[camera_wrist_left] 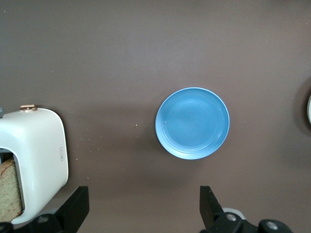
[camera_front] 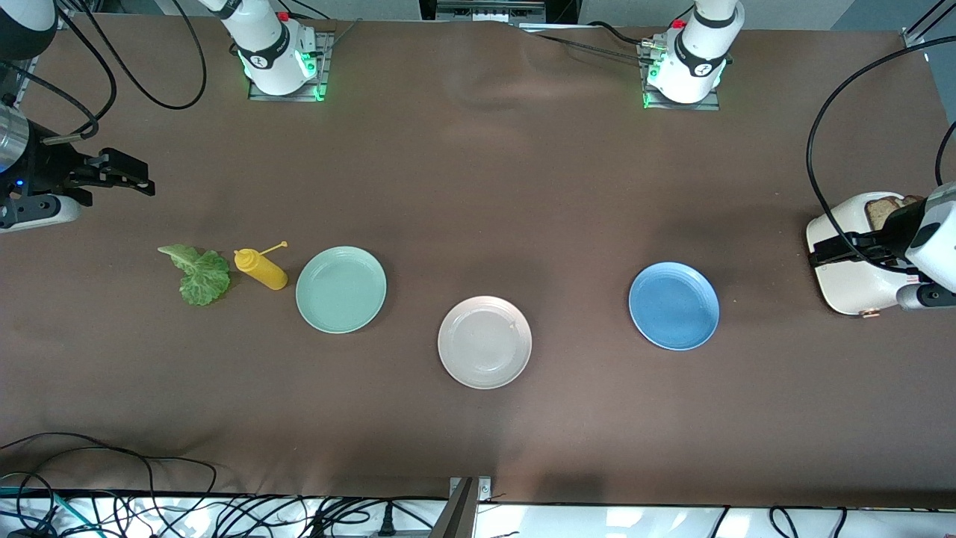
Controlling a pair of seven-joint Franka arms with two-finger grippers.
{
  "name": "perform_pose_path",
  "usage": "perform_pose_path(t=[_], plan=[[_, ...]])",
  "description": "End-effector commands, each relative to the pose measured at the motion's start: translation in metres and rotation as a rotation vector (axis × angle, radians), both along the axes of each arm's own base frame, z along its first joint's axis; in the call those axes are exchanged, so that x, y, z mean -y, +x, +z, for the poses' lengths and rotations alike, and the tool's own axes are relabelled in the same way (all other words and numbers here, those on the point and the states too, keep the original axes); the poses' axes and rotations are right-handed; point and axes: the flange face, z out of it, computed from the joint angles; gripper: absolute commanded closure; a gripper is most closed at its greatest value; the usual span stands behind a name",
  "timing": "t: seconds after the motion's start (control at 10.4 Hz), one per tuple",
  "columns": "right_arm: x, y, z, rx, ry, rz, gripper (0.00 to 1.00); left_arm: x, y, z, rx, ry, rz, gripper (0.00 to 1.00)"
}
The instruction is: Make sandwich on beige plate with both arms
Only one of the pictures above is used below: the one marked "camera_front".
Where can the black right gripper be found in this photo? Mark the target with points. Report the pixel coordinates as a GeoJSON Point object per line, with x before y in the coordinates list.
{"type": "Point", "coordinates": [46, 167]}

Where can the green plate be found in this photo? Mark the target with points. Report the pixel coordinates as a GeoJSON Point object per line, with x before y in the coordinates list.
{"type": "Point", "coordinates": [341, 290]}

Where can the grey metal bracket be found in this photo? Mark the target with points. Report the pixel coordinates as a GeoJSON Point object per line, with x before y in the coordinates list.
{"type": "Point", "coordinates": [459, 515]}

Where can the brown bread slice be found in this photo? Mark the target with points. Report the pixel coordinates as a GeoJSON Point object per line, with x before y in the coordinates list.
{"type": "Point", "coordinates": [911, 200]}
{"type": "Point", "coordinates": [883, 211]}

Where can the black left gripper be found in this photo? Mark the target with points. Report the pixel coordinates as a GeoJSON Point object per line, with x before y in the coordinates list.
{"type": "Point", "coordinates": [894, 226]}

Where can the black power plug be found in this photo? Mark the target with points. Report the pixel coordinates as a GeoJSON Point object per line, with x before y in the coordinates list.
{"type": "Point", "coordinates": [386, 521]}

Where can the green lettuce leaf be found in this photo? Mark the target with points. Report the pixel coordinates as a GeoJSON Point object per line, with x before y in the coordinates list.
{"type": "Point", "coordinates": [202, 284]}

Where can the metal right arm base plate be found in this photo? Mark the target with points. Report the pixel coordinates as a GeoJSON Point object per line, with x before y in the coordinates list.
{"type": "Point", "coordinates": [287, 98]}

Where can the yellow mustard squeeze bottle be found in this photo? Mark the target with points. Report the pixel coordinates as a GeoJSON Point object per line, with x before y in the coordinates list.
{"type": "Point", "coordinates": [265, 273]}

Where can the cream white toaster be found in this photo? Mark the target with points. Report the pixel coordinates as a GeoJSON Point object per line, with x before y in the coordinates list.
{"type": "Point", "coordinates": [844, 288]}

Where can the beige plate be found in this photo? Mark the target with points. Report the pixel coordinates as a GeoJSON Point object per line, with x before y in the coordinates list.
{"type": "Point", "coordinates": [485, 342]}

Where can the brown tablecloth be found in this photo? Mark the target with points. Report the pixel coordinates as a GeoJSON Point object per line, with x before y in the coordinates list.
{"type": "Point", "coordinates": [478, 187]}

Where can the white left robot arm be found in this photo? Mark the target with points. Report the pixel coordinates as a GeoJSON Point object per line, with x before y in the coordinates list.
{"type": "Point", "coordinates": [698, 60]}

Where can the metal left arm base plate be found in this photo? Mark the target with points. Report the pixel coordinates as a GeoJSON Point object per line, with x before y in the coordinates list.
{"type": "Point", "coordinates": [683, 107]}

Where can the aluminium frame profile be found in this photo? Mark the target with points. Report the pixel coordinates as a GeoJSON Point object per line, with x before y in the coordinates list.
{"type": "Point", "coordinates": [22, 82]}
{"type": "Point", "coordinates": [913, 37]}

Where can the black equipment box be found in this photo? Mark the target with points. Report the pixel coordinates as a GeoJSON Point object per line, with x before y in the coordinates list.
{"type": "Point", "coordinates": [448, 9]}

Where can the blue plate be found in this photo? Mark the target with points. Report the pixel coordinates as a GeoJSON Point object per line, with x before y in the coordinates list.
{"type": "Point", "coordinates": [674, 305]}

